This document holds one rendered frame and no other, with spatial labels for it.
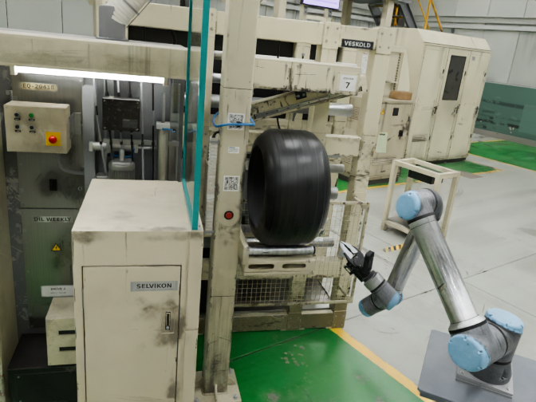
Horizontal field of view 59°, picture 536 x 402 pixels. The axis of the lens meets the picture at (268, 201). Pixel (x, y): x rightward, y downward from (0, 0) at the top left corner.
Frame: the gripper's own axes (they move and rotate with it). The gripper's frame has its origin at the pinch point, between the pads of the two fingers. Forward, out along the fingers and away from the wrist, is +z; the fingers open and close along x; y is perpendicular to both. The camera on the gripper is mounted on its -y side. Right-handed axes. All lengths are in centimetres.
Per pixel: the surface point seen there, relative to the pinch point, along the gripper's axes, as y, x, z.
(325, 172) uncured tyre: -17.1, 7.0, 28.7
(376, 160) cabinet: 291, 401, 21
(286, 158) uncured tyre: -15.7, -2.9, 44.9
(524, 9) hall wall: 304, 1218, 51
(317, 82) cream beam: -17, 47, 67
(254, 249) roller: 23.4, -22.8, 25.9
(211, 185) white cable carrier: 11, -24, 61
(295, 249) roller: 19.9, -7.7, 12.6
